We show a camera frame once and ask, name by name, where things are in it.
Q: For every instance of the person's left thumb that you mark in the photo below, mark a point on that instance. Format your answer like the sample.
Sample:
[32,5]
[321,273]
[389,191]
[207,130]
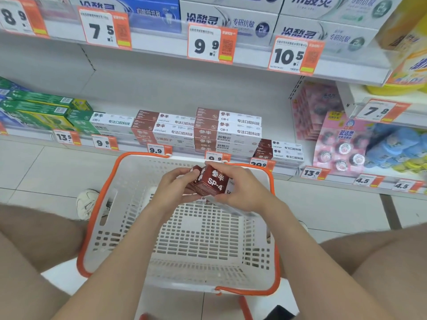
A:
[192,198]

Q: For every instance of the large white orange price tag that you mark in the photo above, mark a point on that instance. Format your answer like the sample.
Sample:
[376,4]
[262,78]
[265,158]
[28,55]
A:
[378,111]
[208,44]
[101,29]
[15,16]
[290,56]

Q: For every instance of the white shoe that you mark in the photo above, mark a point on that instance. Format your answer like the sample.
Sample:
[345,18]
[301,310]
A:
[87,203]

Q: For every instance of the person's left leg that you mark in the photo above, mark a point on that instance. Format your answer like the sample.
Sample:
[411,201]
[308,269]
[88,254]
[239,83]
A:
[36,249]

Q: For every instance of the white grey toothpaste box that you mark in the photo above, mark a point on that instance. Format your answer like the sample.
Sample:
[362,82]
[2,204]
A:
[340,8]
[337,34]
[91,3]
[233,1]
[233,21]

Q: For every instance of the person's right forearm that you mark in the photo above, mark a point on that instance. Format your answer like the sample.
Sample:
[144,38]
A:
[310,263]

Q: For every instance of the stack of maroon toothpaste packs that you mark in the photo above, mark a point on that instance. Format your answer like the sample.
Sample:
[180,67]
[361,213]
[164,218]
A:
[230,133]

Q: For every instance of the white basket with orange rim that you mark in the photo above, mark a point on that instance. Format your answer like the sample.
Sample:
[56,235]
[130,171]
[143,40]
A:
[206,249]

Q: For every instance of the pile of blue cleaner packs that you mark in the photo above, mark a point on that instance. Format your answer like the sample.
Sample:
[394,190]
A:
[397,146]

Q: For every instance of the blue toothpaste box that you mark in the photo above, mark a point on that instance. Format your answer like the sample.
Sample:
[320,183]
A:
[150,13]

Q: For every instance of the white green toothpaste box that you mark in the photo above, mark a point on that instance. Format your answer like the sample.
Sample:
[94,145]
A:
[111,122]

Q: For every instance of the person's right leg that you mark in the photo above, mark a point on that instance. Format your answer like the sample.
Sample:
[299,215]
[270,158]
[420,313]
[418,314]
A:
[383,269]

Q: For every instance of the person's left forearm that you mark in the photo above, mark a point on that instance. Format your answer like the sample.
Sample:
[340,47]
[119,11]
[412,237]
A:
[126,259]

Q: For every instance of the row of small price labels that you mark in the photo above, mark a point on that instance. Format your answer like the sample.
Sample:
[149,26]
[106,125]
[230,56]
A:
[310,172]

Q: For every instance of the person's right hand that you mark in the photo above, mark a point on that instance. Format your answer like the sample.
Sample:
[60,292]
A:
[248,193]

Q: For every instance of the yellow detergent bottle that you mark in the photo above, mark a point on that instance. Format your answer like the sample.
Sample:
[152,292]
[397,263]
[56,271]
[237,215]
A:
[400,16]
[407,73]

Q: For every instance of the pink toilet cleaner blister pack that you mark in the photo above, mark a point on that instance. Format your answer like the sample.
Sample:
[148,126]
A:
[340,146]

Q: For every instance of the person's leg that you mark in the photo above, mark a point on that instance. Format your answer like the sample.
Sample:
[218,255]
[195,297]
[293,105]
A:
[36,249]
[383,269]

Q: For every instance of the person's left hand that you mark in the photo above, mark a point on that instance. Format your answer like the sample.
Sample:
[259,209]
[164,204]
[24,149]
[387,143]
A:
[170,193]

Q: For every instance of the maroon white toothpaste box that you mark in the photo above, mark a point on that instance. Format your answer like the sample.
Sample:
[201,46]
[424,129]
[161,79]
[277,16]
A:
[212,183]
[196,183]

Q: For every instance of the stack of green toothpaste packs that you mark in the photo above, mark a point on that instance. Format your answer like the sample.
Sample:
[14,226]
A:
[36,111]

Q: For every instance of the stack of pink cleaner packs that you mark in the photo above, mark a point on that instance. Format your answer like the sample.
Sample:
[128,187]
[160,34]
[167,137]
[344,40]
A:
[313,106]

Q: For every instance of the person's right thumb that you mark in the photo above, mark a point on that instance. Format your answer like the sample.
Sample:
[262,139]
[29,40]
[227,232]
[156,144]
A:
[230,195]

